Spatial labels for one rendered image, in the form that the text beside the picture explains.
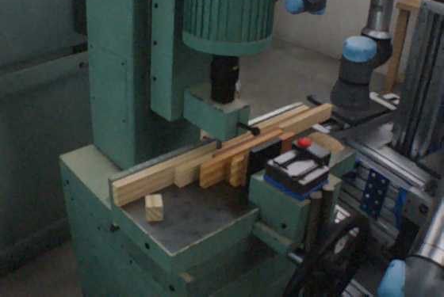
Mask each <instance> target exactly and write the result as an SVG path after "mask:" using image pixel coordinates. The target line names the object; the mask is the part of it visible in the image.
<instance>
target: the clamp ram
mask: <svg viewBox="0 0 444 297"><path fill-rule="evenodd" d="M281 144H282V139H281V138H279V137H277V138H274V139H271V140H270V141H268V142H265V143H264V144H262V145H260V146H257V147H255V148H253V149H251V150H250V152H249V160H248V167H247V175H246V183H245V185H246V186H247V187H248V188H249V186H251V176H252V175H253V174H255V173H257V172H259V171H261V170H263V169H266V166H267V163H268V162H269V161H271V160H273V159H275V158H277V157H279V156H280V154H281Z"/></svg>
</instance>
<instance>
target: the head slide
mask: <svg viewBox="0 0 444 297"><path fill-rule="evenodd" d="M182 28H184V0H152V17H151V79H150V81H151V110H152V111H154V112H156V113H158V114H159V115H160V116H162V117H163V118H166V119H168V120H169V121H174V120H178V119H181V118H183V95H184V91H185V89H188V88H191V87H194V86H199V85H202V84H205V83H208V84H210V85H211V81H210V78H209V71H210V63H211V62H212V54H208V53H204V52H201V51H197V50H195V49H192V48H189V47H188V46H186V45H185V44H184V43H183V41H182Z"/></svg>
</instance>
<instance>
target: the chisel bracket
mask: <svg viewBox="0 0 444 297"><path fill-rule="evenodd" d="M210 93H211V85H210V84H208V83H205V84H202V85H199V86H194V87H191V88H188V89H185V91H184V95H183V118H184V119H187V120H188V121H190V122H191V123H193V124H195V125H197V126H198V127H199V128H200V129H203V130H204V131H206V132H208V133H209V134H210V135H213V136H214V137H216V138H218V139H220V140H221V141H223V142H227V141H228V140H230V139H234V138H237V137H239V136H241V135H244V134H247V133H248V130H244V129H242V128H240V127H239V126H237V125H236V123H237V122H238V121H239V122H241V123H244V124H247V125H249V118H250V110H251V105H250V104H248V103H246V102H244V101H241V100H240V99H238V98H237V97H235V100H234V101H233V102H229V103H220V102H215V101H213V100H212V99H211V98H210Z"/></svg>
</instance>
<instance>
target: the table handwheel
mask: <svg viewBox="0 0 444 297"><path fill-rule="evenodd" d="M357 227H358V229H359V231H358V233H357V234H356V236H355V237H354V238H353V240H352V241H351V242H350V244H349V245H348V246H347V247H346V248H345V249H344V250H343V252H342V253H341V254H340V255H339V256H338V258H336V259H335V260H334V261H333V262H332V261H330V260H328V259H325V260H321V259H322V258H323V257H324V256H325V255H326V254H327V252H328V251H329V250H330V249H331V248H332V247H333V246H334V245H335V244H336V243H337V242H338V241H339V240H340V239H341V238H342V237H343V236H344V235H345V234H347V233H349V232H350V231H352V230H354V229H356V228H357ZM370 239H371V223H370V221H369V220H368V218H367V217H365V216H364V215H361V214H353V215H350V216H347V217H346V218H345V219H342V220H341V221H339V222H338V223H336V224H335V225H334V226H333V227H332V228H331V229H330V230H328V231H327V232H326V233H325V234H324V235H323V237H322V238H321V239H320V240H319V241H318V242H317V243H316V244H315V245H314V246H313V247H312V248H311V249H310V250H309V252H308V253H306V252H305V251H304V249H302V248H300V247H298V248H296V249H295V250H294V251H293V252H291V253H289V254H288V255H287V256H283V255H282V254H281V253H280V254H281V255H282V256H283V257H285V258H287V259H288V260H289V261H291V262H292V263H293V264H295V265H297V266H298V267H297V270H296V271H295V273H294V274H293V276H292V278H290V280H289V282H288V284H287V285H286V287H285V290H284V292H283V294H282V297H298V295H299V294H300V291H301V288H303V287H304V285H305V284H306V282H307V281H310V282H311V283H312V284H314V285H315V286H317V287H318V288H319V289H318V290H317V293H316V297H340V296H341V294H342V293H343V292H344V291H345V290H346V288H347V286H348V285H349V283H350V282H351V281H352V279H353V277H354V275H355V273H356V272H357V271H358V269H359V268H360V266H361V263H362V261H363V258H364V256H365V255H366V251H367V248H368V245H369V241H370ZM261 241H262V239H261ZM264 243H265V242H264ZM268 246H269V245H268ZM270 248H272V247H270ZM272 249H273V248H272ZM274 250H275V249H274ZM276 251H277V250H276ZM353 251H354V252H353ZM277 252H278V251H277ZM352 252H353V253H352ZM351 254H352V256H351V258H350V260H349V262H348V264H347V266H346V268H345V270H344V271H343V269H342V268H340V267H341V266H342V264H343V263H344V262H345V261H346V260H347V258H348V257H349V256H350V255H351ZM325 292H326V293H327V294H326V295H325ZM324 295H325V296H324Z"/></svg>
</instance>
